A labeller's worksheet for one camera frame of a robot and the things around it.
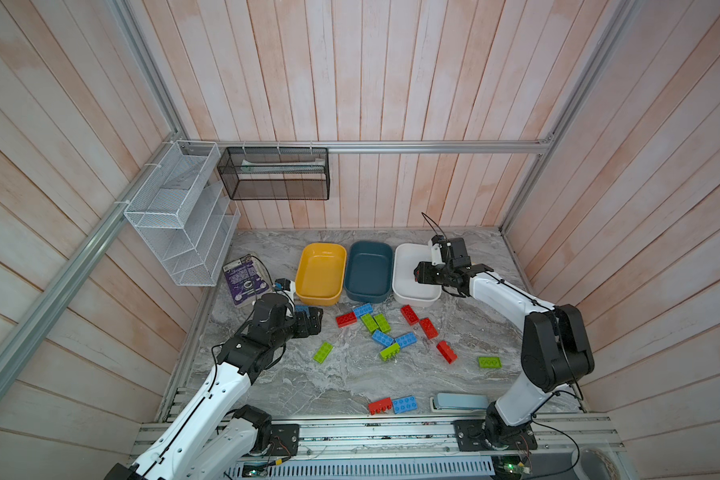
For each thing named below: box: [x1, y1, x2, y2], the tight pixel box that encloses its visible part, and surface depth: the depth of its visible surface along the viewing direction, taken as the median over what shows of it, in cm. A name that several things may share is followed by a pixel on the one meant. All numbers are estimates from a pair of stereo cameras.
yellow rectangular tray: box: [295, 242, 347, 307], surface depth 109 cm
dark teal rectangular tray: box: [344, 240, 393, 304], surface depth 109 cm
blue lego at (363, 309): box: [353, 303, 374, 318], surface depth 97 cm
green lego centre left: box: [360, 313, 379, 334], surface depth 95 cm
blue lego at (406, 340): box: [395, 332, 418, 348], surface depth 91 cm
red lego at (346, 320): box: [336, 312, 357, 328], surface depth 96 cm
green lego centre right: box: [373, 313, 392, 334], surface depth 95 cm
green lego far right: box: [478, 356, 502, 368], surface depth 87 cm
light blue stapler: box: [430, 393, 489, 413], surface depth 79 cm
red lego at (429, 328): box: [419, 317, 439, 339], surface depth 94 cm
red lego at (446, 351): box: [436, 340, 458, 364], surface depth 88 cm
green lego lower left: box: [312, 342, 334, 364], surface depth 90 cm
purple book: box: [222, 253, 273, 308], surface depth 106 cm
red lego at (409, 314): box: [400, 304, 420, 326], surface depth 97 cm
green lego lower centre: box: [379, 342, 401, 361], surface depth 88 cm
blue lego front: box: [392, 395, 418, 415], surface depth 80 cm
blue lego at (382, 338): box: [372, 330, 395, 347], surface depth 92 cm
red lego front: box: [368, 397, 393, 415], surface depth 79 cm
